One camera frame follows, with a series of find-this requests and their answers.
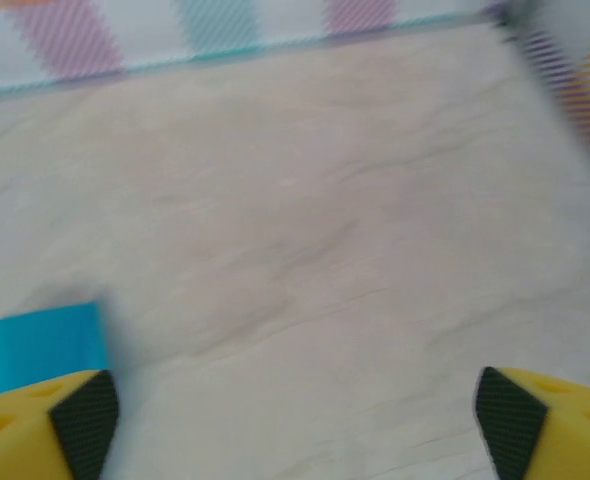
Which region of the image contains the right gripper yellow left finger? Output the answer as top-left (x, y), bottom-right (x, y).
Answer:
top-left (0, 368), bottom-right (120, 480)

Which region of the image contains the blue cloth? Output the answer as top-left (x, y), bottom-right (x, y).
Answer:
top-left (0, 299), bottom-right (109, 389)

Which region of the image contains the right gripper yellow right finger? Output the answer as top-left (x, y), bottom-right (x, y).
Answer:
top-left (476, 366), bottom-right (590, 480)

